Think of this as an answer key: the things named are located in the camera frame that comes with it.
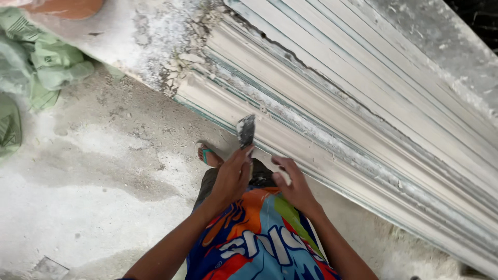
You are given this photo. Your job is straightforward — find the person's left hand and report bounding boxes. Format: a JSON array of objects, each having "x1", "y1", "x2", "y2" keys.
[{"x1": 208, "y1": 145, "x2": 255, "y2": 212}]

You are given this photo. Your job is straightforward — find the person's right hand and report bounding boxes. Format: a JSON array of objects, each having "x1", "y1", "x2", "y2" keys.
[{"x1": 271, "y1": 155, "x2": 323, "y2": 218}]

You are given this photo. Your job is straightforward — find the plaster-smeared metal putty knife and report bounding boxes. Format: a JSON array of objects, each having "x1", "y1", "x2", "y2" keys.
[{"x1": 236, "y1": 114, "x2": 257, "y2": 157}]

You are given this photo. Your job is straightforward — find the person's foot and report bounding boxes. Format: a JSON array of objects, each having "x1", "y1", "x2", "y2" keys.
[{"x1": 197, "y1": 144, "x2": 225, "y2": 169}]

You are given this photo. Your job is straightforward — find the person's dark shorts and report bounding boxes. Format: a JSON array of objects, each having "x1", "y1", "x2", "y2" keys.
[{"x1": 193, "y1": 157, "x2": 279, "y2": 212}]

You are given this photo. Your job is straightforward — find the person's colourful printed shirt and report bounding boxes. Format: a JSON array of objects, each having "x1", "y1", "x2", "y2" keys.
[{"x1": 185, "y1": 186, "x2": 344, "y2": 280}]

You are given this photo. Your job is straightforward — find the stack of white plaster cornices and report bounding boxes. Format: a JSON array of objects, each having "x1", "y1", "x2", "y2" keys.
[{"x1": 173, "y1": 0, "x2": 498, "y2": 279}]

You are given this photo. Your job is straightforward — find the heap of plaster rubble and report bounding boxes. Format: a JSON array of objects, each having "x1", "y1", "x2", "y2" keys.
[{"x1": 161, "y1": 6, "x2": 234, "y2": 100}]

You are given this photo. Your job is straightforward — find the grey flat tile shard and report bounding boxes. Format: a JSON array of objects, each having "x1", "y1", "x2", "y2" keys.
[{"x1": 30, "y1": 255, "x2": 71, "y2": 280}]

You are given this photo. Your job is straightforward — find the grey dusty flat board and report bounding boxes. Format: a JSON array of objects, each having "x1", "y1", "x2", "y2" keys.
[{"x1": 364, "y1": 0, "x2": 498, "y2": 121}]

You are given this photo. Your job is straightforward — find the heap of green woven sacks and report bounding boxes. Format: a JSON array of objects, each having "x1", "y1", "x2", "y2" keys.
[{"x1": 0, "y1": 7, "x2": 126, "y2": 114}]

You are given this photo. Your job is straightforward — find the folded green woven sack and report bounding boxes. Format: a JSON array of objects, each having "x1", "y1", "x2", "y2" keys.
[{"x1": 0, "y1": 93, "x2": 23, "y2": 158}]

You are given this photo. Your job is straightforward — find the orange plastic basin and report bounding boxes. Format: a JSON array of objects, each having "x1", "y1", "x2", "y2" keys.
[{"x1": 19, "y1": 0, "x2": 106, "y2": 21}]

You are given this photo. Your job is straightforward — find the green-strapped flip-flop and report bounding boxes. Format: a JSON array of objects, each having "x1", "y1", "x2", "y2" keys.
[{"x1": 195, "y1": 139, "x2": 215, "y2": 165}]

